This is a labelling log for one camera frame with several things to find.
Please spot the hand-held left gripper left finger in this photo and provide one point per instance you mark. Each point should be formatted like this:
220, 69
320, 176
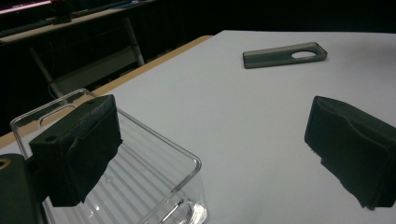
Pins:
74, 152

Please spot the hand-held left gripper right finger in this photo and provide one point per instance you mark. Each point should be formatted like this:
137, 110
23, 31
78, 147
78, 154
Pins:
351, 149

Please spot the clear plastic storage container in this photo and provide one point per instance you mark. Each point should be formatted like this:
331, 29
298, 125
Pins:
149, 165

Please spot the grey phone case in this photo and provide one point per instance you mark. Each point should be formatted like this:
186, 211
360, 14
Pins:
267, 58

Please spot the white table cover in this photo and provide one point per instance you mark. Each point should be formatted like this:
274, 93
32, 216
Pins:
233, 124

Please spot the pink lit screen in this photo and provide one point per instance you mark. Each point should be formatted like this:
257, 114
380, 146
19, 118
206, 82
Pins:
25, 6

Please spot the grey metal frame desk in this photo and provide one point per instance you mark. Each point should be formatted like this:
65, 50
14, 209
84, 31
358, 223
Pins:
93, 72

